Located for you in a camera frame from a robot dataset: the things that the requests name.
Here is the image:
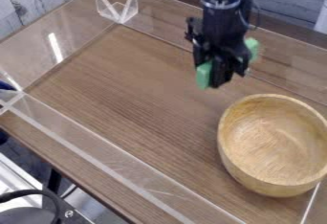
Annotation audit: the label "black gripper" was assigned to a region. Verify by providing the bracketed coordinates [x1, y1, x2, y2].
[186, 2, 253, 88]

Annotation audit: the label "green wooden block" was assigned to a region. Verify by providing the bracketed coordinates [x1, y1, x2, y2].
[195, 38, 259, 89]

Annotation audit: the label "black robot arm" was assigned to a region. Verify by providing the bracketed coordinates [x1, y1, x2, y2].
[186, 0, 258, 89]

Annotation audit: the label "brown wooden bowl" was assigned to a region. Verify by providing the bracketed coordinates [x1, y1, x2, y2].
[218, 94, 327, 198]

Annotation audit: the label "black metal table leg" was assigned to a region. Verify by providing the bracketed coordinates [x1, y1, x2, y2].
[47, 169, 63, 193]

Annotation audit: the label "clear acrylic enclosure wall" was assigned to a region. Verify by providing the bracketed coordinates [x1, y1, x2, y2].
[0, 0, 327, 224]

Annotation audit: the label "clear acrylic corner bracket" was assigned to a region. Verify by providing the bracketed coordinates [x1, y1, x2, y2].
[95, 0, 138, 25]

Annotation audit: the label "black cable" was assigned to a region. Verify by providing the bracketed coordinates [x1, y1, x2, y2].
[0, 188, 63, 224]

